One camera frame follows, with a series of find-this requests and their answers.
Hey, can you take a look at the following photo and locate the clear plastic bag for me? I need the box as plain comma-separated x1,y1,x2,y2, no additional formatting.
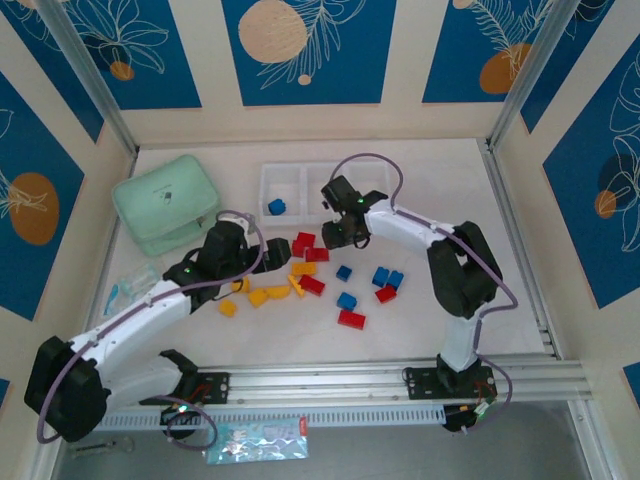
102,263,165,317

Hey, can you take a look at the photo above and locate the white three-compartment container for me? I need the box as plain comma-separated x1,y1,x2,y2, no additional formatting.
258,162,392,228

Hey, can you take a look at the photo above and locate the mint green zipper pouch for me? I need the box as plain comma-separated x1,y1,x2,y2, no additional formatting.
111,154,227,258

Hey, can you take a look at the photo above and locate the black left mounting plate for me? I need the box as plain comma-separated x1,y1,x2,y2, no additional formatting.
139,367,232,407

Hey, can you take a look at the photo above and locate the black mounting plate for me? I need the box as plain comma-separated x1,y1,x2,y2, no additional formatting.
402,366,497,402
139,367,232,407

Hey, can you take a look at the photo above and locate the black left controller box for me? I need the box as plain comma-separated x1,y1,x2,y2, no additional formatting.
158,403,202,442

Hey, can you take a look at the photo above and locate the black controller box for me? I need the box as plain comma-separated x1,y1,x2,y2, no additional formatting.
158,403,202,442
443,401,496,435

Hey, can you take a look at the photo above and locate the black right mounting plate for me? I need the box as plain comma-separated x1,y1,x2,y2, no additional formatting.
402,366,497,402

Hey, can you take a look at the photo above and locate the colourful printed packet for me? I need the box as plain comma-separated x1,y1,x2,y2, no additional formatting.
206,417,310,465

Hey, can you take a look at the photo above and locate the black right controller box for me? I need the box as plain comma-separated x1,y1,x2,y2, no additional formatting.
443,401,496,435

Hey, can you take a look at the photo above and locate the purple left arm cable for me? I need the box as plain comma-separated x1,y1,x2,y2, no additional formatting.
37,209,266,451

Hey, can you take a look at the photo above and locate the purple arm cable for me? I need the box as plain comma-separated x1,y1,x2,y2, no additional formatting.
37,209,266,451
329,152,519,434

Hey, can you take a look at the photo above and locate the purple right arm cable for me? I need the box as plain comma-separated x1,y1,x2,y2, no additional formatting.
329,152,519,434

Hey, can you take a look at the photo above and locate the aluminum front rail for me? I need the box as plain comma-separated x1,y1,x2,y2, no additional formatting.
124,355,587,403

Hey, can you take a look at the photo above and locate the white slotted cable duct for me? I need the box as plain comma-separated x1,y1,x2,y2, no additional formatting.
94,403,447,432

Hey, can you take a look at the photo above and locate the blue floral wall panel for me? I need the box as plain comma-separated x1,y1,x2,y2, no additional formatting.
47,0,204,112
421,0,559,105
0,69,87,322
541,32,640,311
221,0,399,107

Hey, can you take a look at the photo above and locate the aluminum side rail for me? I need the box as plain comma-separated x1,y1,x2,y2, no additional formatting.
476,138,562,360

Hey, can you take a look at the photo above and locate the aluminum frame post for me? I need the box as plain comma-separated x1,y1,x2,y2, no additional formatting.
486,0,585,152
35,0,140,157

